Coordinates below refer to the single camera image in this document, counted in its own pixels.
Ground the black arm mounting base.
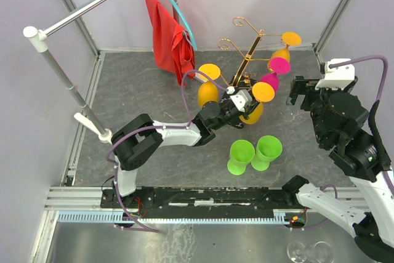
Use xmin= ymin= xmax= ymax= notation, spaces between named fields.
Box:
xmin=100 ymin=177 xmax=321 ymax=219

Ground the gold wine glass rack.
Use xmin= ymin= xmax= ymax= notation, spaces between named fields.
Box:
xmin=230 ymin=29 xmax=272 ymax=106

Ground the orange wine glass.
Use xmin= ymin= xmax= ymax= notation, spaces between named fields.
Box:
xmin=198 ymin=63 xmax=221 ymax=107
xmin=271 ymin=31 xmax=302 ymax=62
xmin=239 ymin=82 xmax=275 ymax=125

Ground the red cloth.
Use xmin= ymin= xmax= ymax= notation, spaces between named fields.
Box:
xmin=145 ymin=0 xmax=196 ymax=85

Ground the green wine glass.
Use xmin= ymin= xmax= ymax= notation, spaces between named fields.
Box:
xmin=227 ymin=139 xmax=255 ymax=176
xmin=251 ymin=136 xmax=283 ymax=171

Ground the pink wine glass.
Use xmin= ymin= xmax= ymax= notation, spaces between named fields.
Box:
xmin=260 ymin=57 xmax=291 ymax=92

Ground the clear wine glass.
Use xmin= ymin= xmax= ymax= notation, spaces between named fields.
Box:
xmin=286 ymin=241 xmax=334 ymax=262

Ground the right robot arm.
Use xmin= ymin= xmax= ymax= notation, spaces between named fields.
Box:
xmin=281 ymin=76 xmax=393 ymax=262

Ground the white cable tray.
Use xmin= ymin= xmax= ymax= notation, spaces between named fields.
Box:
xmin=57 ymin=211 xmax=290 ymax=225

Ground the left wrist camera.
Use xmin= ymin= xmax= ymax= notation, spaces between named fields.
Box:
xmin=226 ymin=86 xmax=252 ymax=113

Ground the silver clothes rail stand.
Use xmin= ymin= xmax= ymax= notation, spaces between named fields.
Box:
xmin=23 ymin=0 xmax=185 ymax=148

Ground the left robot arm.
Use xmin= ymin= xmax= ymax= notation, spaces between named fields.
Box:
xmin=107 ymin=99 xmax=258 ymax=208

